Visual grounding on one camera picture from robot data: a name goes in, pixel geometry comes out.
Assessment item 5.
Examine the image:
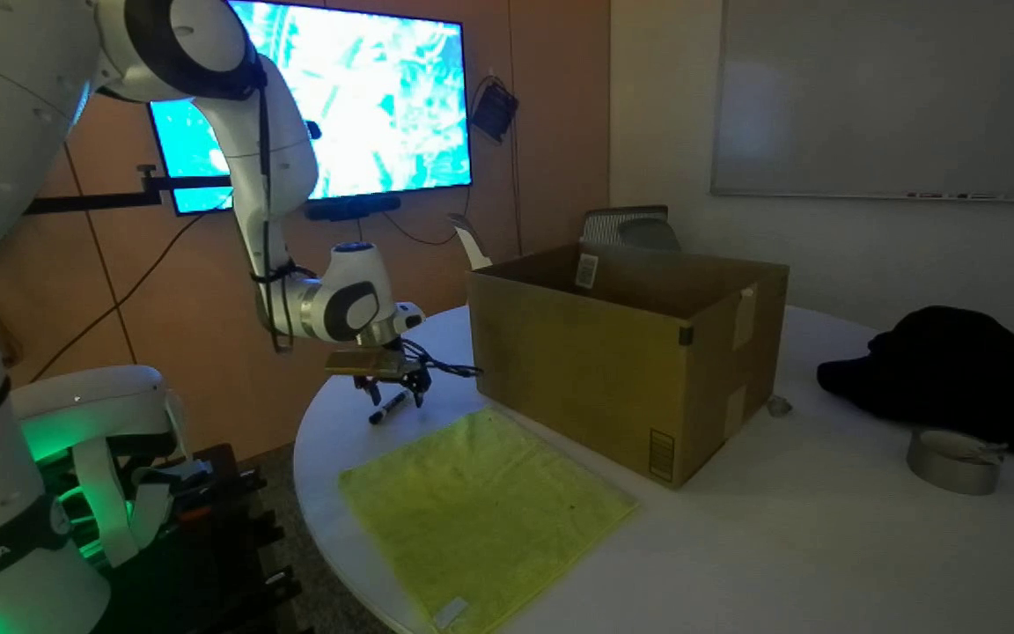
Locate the yellow-green towel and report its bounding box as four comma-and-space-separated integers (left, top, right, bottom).
339, 408, 638, 634

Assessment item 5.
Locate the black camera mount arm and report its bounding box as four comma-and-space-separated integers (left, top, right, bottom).
24, 170, 164, 216

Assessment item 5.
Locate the wall-mounted monitor screen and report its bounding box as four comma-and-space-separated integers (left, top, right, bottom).
145, 0, 478, 219

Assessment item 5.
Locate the open cardboard box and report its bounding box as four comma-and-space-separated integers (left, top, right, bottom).
469, 245, 789, 486

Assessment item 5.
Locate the whiteboard on wall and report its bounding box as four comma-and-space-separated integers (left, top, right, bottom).
709, 0, 1014, 205

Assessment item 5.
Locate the black Expo marker pen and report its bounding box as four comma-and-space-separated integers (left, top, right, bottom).
366, 394, 408, 427

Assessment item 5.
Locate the black equipment cart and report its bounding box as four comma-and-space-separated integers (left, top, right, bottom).
92, 442, 299, 634

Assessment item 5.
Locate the grey chair backrest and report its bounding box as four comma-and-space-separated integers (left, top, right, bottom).
580, 205, 678, 254

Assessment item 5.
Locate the grey tape roll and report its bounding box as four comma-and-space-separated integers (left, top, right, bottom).
904, 427, 1006, 498

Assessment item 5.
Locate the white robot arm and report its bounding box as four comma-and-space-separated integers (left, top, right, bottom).
0, 0, 408, 634

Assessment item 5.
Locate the black cloth bag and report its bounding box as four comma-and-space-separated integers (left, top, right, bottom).
817, 306, 1014, 449

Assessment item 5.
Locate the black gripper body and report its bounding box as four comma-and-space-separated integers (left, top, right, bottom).
327, 340, 429, 388

